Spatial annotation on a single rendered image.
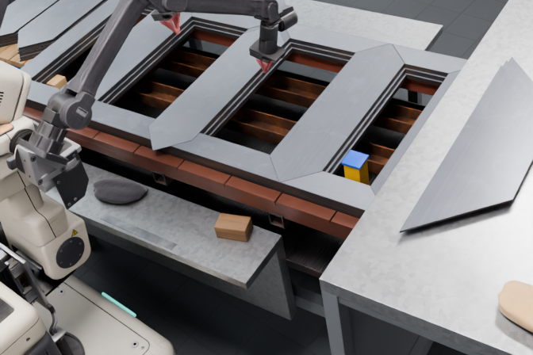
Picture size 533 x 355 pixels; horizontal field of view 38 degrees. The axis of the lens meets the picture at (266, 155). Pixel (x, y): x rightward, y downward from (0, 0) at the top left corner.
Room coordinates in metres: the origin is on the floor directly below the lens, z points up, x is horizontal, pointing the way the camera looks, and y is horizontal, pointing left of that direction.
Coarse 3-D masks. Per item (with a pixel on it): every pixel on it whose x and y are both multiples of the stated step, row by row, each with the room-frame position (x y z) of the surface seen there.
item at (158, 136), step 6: (150, 132) 1.95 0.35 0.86; (156, 132) 1.94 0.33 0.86; (162, 132) 1.94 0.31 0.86; (168, 132) 1.93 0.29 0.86; (156, 138) 1.92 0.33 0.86; (162, 138) 1.91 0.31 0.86; (168, 138) 1.90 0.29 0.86; (174, 138) 1.90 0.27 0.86; (180, 138) 1.89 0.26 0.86; (186, 138) 1.89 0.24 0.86; (162, 144) 1.88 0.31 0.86; (168, 144) 1.87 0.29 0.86; (174, 144) 1.87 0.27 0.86
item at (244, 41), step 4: (240, 36) 2.41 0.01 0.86; (244, 36) 2.40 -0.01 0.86; (248, 36) 2.39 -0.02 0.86; (252, 36) 2.39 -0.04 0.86; (236, 40) 2.38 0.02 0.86; (240, 40) 2.38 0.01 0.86; (244, 40) 2.37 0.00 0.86; (248, 40) 2.37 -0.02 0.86; (252, 40) 2.36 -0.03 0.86; (232, 44) 2.36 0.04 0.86; (236, 44) 2.36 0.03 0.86; (240, 44) 2.35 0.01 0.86; (244, 44) 2.35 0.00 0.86; (248, 44) 2.34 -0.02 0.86; (280, 44) 2.30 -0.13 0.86; (244, 48) 2.32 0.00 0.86; (248, 48) 2.32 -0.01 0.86
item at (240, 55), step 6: (228, 48) 2.34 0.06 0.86; (234, 48) 2.34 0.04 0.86; (240, 48) 2.33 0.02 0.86; (222, 54) 2.32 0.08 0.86; (228, 54) 2.31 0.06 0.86; (234, 54) 2.30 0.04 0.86; (240, 54) 2.29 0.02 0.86; (246, 54) 2.29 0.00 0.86; (228, 60) 2.27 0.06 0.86; (234, 60) 2.26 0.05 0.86; (240, 60) 2.25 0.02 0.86; (246, 60) 2.25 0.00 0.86; (252, 60) 2.24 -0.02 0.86; (252, 66) 2.21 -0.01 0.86; (258, 66) 2.20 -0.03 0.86
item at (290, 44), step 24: (192, 24) 2.60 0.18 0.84; (216, 24) 2.55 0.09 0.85; (72, 48) 2.58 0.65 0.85; (168, 48) 2.47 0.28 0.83; (288, 48) 2.31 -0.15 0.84; (312, 48) 2.27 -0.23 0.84; (336, 48) 2.21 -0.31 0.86; (48, 72) 2.46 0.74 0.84; (144, 72) 2.36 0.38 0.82; (408, 72) 2.03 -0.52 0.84; (432, 72) 1.99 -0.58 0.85; (120, 96) 2.25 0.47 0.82; (240, 96) 2.07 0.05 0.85; (384, 96) 1.92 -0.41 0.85; (216, 120) 1.97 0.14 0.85; (144, 144) 1.94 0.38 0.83; (216, 168) 1.76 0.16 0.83; (336, 168) 1.65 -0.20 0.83; (288, 192) 1.59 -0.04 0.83; (360, 216) 1.44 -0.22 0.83
